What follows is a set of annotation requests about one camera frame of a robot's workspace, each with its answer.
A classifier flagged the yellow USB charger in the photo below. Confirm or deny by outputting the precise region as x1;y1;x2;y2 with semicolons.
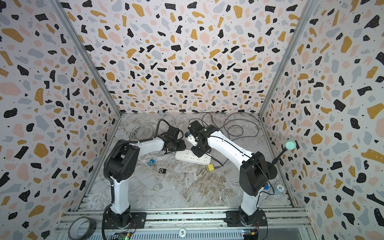
206;164;215;173

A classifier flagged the black tape roll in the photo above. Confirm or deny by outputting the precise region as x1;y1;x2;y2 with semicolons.
68;217;97;240

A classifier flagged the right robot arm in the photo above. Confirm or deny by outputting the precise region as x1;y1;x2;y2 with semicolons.
185;121;277;226

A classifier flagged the white power strip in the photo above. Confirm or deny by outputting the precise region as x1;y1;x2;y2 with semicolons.
175;150;212;166

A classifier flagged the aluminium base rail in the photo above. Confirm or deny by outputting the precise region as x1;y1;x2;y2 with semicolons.
52;207;316;240

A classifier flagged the grey power strip cable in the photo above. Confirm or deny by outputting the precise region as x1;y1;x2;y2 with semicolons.
128;115;169;142

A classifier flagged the black USB cable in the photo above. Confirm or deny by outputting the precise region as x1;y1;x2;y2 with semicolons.
201;111;260;167

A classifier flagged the blue mp3 player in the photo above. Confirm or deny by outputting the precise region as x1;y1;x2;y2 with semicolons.
147;159;155;166

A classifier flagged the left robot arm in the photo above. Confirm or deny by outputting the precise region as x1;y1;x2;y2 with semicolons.
103;119;186;229

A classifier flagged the clear plastic packet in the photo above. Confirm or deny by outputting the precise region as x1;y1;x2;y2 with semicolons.
275;184;286;195

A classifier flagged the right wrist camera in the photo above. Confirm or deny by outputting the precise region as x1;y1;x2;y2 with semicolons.
185;132;198;146

